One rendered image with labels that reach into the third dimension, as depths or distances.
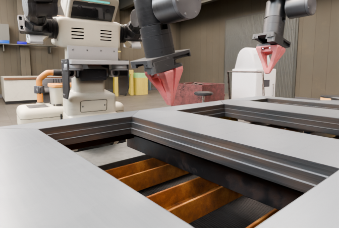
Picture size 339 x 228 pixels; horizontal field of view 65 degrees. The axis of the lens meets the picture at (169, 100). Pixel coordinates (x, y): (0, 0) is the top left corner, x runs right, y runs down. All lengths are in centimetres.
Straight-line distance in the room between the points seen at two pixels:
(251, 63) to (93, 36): 521
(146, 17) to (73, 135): 39
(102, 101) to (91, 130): 51
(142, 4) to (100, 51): 75
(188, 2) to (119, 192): 29
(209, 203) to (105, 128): 34
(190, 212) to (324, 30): 874
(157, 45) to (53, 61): 1079
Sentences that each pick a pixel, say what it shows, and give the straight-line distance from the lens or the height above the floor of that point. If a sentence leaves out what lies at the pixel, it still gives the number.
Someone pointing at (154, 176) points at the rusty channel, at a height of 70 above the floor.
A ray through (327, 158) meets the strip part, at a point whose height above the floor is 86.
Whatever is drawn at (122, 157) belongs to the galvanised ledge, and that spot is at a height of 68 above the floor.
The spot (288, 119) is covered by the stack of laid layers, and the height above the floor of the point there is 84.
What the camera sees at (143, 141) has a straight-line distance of 90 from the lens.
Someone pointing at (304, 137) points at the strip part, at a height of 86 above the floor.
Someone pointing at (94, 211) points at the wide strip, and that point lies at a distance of 30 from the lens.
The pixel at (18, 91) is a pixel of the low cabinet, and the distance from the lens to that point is 889.
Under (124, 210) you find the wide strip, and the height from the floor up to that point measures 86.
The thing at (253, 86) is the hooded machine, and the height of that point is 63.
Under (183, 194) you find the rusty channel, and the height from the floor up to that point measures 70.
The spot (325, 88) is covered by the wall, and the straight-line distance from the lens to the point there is 907.
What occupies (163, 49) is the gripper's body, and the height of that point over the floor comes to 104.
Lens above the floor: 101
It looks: 7 degrees down
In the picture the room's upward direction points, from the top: straight up
